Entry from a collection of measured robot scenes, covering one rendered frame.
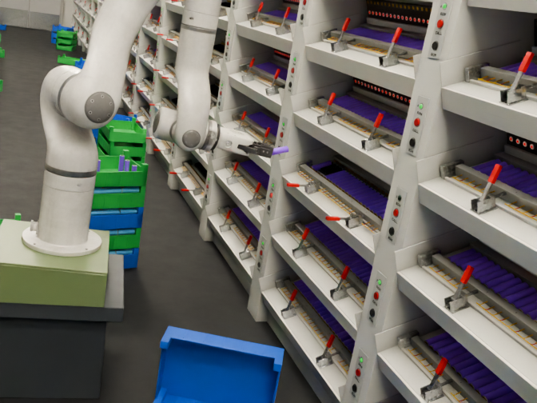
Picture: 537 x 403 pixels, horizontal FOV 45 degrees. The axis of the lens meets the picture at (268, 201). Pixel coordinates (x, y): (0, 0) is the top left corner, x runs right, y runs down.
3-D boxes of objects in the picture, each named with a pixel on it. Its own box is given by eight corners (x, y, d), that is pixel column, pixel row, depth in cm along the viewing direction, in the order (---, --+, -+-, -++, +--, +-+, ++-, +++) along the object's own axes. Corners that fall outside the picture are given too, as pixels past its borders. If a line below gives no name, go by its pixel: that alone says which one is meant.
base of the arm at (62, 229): (16, 251, 150) (24, 175, 145) (26, 222, 167) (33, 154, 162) (100, 260, 155) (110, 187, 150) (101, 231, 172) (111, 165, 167)
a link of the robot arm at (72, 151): (56, 177, 148) (69, 73, 141) (26, 153, 161) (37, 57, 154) (105, 177, 156) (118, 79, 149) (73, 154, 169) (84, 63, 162)
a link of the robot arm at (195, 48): (228, 34, 156) (206, 155, 165) (211, 28, 170) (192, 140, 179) (192, 28, 153) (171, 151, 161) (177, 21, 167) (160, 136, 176)
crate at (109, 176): (62, 188, 216) (64, 165, 213) (45, 169, 231) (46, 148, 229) (146, 185, 232) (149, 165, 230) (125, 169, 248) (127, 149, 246)
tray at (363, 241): (377, 270, 150) (372, 234, 146) (284, 188, 203) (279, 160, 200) (451, 244, 155) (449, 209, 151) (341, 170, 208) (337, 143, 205)
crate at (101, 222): (59, 233, 220) (61, 210, 218) (42, 212, 236) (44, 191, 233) (141, 227, 237) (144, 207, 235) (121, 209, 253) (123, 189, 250)
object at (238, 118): (273, 179, 212) (266, 139, 206) (223, 134, 265) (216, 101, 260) (329, 162, 217) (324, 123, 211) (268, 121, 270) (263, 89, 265)
